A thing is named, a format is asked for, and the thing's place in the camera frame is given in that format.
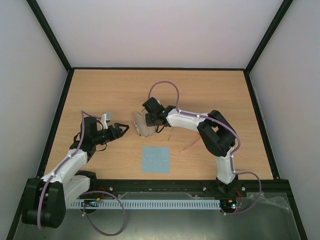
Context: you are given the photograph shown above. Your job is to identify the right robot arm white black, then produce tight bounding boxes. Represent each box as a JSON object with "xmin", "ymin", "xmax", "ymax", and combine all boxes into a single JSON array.
[{"xmin": 142, "ymin": 97, "xmax": 238, "ymax": 196}]

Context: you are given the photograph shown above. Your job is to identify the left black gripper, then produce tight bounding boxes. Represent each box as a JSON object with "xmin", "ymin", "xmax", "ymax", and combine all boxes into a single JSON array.
[{"xmin": 93, "ymin": 122, "xmax": 130, "ymax": 145}]

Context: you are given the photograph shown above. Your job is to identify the orange transparent sunglasses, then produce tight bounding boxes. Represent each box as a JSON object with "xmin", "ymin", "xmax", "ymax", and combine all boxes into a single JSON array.
[{"xmin": 167, "ymin": 127, "xmax": 200, "ymax": 153}]

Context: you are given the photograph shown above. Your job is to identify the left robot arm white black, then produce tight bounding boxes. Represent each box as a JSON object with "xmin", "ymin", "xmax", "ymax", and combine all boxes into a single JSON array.
[{"xmin": 21, "ymin": 114, "xmax": 130, "ymax": 229}]

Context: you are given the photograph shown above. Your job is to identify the metal base plate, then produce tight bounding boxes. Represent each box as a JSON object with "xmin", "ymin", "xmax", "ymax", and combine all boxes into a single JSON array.
[{"xmin": 14, "ymin": 193, "xmax": 300, "ymax": 240}]

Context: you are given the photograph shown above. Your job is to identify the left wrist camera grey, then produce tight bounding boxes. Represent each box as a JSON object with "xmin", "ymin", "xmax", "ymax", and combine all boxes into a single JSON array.
[{"xmin": 99, "ymin": 112, "xmax": 112, "ymax": 130}]

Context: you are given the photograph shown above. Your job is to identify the black aluminium frame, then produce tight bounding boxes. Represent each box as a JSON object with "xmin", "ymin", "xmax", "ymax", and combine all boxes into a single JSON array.
[{"xmin": 0, "ymin": 0, "xmax": 320, "ymax": 240}]

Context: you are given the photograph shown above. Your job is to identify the blue cleaning cloth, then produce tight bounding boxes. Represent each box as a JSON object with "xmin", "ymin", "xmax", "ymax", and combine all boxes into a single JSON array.
[{"xmin": 141, "ymin": 146, "xmax": 170, "ymax": 174}]

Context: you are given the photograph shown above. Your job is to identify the light blue slotted cable duct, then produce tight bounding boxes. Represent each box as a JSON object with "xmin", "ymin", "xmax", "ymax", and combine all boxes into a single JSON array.
[{"xmin": 69, "ymin": 198, "xmax": 221, "ymax": 209}]

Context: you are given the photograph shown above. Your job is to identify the striped newspaper print glasses case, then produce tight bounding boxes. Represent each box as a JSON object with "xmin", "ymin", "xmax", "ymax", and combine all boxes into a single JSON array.
[{"xmin": 132, "ymin": 109, "xmax": 156, "ymax": 138}]

